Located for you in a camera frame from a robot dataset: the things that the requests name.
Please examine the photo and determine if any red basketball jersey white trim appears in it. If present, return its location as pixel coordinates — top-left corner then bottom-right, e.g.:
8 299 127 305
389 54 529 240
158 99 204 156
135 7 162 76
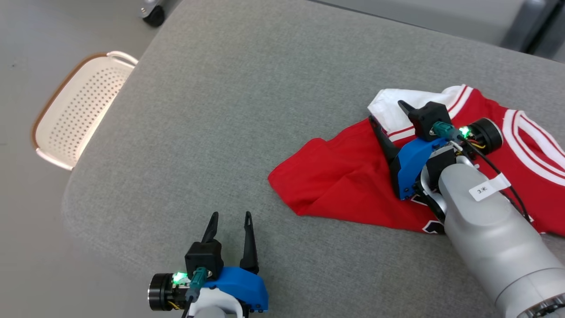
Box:
268 84 565 235

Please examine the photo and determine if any black caster wheel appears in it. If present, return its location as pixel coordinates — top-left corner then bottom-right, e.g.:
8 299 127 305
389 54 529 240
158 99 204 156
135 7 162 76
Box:
139 0 167 27

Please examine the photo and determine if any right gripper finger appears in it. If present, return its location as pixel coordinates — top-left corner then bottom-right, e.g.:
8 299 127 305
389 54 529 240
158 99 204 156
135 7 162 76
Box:
397 100 419 121
369 115 401 167

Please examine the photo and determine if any white paper cable label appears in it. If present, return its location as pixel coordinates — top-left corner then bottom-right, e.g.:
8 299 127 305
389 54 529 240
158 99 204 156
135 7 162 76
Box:
469 173 512 202

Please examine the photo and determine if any white perforated laundry basket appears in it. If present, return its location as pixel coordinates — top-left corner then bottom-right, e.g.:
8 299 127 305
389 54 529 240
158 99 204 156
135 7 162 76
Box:
31 50 139 171

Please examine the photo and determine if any right arm black cable teal plug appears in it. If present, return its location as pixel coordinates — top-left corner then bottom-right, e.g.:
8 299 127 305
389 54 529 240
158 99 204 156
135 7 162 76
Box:
432 121 532 223

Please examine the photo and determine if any arm black cable teal plug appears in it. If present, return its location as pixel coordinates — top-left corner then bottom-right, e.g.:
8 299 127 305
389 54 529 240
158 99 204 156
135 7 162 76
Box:
181 266 209 318
432 121 532 223

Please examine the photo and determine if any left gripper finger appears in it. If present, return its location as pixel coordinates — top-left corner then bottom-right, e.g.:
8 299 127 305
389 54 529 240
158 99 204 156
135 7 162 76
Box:
202 211 219 243
239 211 260 275

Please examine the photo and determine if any grey metal partition post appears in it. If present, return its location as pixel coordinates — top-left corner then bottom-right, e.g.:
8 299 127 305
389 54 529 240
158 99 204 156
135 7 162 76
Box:
500 0 565 60

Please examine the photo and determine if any left arm black cable teal plug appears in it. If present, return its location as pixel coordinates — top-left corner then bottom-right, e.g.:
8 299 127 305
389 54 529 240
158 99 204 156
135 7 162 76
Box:
181 266 209 318

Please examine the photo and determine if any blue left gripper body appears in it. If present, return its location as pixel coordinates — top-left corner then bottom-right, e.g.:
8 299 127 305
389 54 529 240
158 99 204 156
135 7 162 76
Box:
148 266 269 314

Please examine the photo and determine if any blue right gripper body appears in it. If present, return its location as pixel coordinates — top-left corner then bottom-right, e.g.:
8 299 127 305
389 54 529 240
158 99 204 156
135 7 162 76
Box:
388 117 504 201

